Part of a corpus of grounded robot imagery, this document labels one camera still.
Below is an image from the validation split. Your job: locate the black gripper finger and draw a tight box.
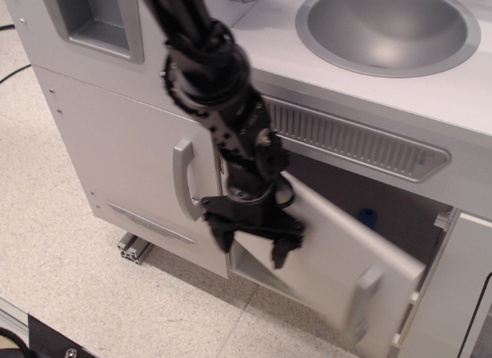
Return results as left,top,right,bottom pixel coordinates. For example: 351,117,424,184
207,215,235,254
271,235,304,270

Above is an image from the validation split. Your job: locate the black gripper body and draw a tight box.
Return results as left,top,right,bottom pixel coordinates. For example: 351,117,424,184
201,185,304,240

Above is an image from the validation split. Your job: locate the white cabinet door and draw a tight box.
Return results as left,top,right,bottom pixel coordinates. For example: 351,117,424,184
235,174,425,357

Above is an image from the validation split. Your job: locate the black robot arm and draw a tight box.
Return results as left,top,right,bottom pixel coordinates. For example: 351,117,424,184
145,0,304,268

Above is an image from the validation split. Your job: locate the aluminium extrusion under cabinet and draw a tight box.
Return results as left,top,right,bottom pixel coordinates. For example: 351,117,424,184
117,232,154,265

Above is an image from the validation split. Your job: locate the white toy kitchen cabinet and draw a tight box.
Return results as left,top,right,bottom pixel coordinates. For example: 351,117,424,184
5,0,491,357

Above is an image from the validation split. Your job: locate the upper metal door hinge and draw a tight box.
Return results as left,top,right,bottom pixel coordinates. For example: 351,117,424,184
218,154,228,182

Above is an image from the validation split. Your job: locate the silver emblem on fridge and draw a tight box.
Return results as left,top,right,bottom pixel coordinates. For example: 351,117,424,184
106,201,197,244

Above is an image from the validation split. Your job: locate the grey vent panel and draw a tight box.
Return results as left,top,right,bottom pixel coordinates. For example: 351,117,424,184
264,97,451,183

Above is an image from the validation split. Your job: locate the silver sink bowl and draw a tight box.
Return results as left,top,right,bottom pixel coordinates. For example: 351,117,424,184
295,0,481,78

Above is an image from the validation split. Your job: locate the blue handled toy ladle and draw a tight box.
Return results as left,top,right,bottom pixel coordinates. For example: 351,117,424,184
357,208,377,227

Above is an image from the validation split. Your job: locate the grey fridge door handle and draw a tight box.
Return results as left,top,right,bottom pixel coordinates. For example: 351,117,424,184
172,138,202,222

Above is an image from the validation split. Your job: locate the grey cabinet door handle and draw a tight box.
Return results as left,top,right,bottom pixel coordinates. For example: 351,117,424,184
344,265,384,345

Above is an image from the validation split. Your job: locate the black cable right edge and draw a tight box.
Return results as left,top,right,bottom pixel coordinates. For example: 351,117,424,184
457,271,492,358

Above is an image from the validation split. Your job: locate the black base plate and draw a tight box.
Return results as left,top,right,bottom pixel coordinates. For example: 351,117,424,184
28,314,95,358

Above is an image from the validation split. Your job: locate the aluminium extrusion rail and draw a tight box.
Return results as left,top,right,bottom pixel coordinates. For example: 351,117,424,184
1,298,29,338

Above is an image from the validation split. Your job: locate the black braided cable bottom left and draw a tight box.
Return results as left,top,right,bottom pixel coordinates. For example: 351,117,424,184
0,327,35,358

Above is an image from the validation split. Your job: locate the black cable on floor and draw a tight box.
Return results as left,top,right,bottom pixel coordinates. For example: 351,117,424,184
0,24,32,85

